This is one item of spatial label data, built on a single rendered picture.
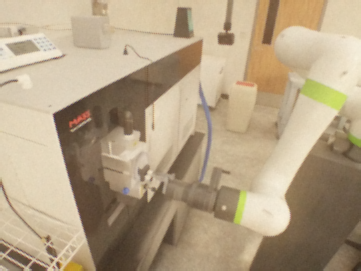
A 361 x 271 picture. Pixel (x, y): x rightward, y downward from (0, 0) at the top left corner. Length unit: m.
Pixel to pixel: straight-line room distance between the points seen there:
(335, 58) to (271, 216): 0.41
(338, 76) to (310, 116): 0.12
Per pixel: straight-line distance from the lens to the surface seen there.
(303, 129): 0.67
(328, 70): 0.66
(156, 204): 1.20
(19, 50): 0.86
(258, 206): 0.62
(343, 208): 1.15
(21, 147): 0.62
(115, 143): 0.62
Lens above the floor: 1.63
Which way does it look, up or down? 31 degrees down
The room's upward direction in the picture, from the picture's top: 4 degrees clockwise
